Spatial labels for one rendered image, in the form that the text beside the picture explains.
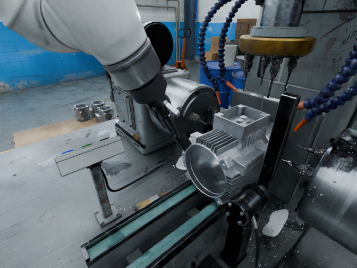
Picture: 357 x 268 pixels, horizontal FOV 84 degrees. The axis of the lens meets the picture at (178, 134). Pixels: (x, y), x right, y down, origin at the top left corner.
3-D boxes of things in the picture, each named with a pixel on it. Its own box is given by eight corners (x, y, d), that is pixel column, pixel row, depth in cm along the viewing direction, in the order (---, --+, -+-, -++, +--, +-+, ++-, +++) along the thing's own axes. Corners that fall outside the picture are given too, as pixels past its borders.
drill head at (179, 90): (173, 112, 112) (173, 67, 100) (224, 138, 88) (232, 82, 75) (134, 126, 98) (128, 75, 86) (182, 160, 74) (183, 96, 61)
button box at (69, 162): (119, 152, 63) (113, 137, 63) (126, 151, 57) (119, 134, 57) (60, 176, 53) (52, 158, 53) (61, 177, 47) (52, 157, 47)
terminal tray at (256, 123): (236, 124, 65) (239, 103, 61) (265, 137, 58) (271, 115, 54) (211, 135, 58) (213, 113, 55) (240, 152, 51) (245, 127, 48)
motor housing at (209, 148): (221, 156, 75) (227, 110, 66) (267, 184, 62) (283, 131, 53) (180, 178, 65) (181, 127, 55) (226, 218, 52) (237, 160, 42)
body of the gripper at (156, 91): (168, 67, 35) (186, 103, 42) (143, 60, 41) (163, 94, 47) (138, 95, 33) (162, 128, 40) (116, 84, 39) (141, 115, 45)
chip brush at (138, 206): (183, 183, 79) (183, 182, 79) (190, 191, 76) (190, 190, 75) (135, 206, 70) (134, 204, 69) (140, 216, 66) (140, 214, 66)
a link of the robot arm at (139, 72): (130, 32, 37) (146, 59, 41) (93, 62, 35) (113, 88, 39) (158, 34, 31) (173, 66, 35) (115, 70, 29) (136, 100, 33)
